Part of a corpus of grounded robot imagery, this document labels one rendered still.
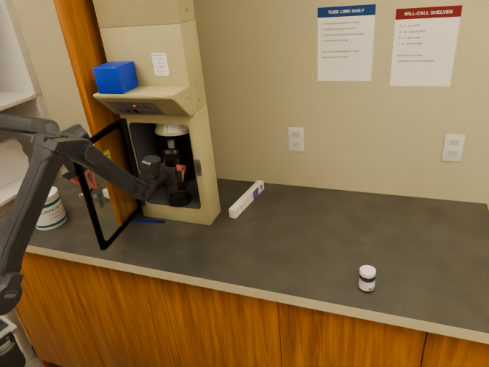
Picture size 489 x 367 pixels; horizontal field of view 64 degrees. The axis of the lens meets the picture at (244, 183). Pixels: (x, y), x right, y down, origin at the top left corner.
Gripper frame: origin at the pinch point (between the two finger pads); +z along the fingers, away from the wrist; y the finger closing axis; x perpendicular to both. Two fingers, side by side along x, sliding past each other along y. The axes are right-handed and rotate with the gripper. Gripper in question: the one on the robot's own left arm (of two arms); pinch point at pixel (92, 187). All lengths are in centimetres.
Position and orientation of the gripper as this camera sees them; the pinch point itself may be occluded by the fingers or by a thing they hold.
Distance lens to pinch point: 152.8
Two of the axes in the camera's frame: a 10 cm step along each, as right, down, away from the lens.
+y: -8.4, 3.4, 4.3
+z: 4.9, 8.1, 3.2
